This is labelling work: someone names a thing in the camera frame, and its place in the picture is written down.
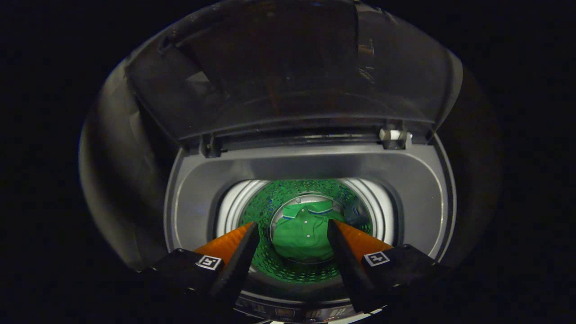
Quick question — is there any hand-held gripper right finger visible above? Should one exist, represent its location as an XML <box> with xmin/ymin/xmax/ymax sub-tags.
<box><xmin>327</xmin><ymin>219</ymin><xmax>451</xmax><ymax>314</ymax></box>

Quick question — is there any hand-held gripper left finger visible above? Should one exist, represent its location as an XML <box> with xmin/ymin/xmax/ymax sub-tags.
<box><xmin>141</xmin><ymin>222</ymin><xmax>261</xmax><ymax>311</ymax></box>

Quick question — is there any green polo shirt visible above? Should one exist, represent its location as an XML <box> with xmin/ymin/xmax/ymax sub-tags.
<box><xmin>272</xmin><ymin>200</ymin><xmax>345</xmax><ymax>264</ymax></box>

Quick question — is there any black backdrop cloth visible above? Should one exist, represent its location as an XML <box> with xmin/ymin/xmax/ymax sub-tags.
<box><xmin>79</xmin><ymin>56</ymin><xmax>503</xmax><ymax>271</ymax></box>

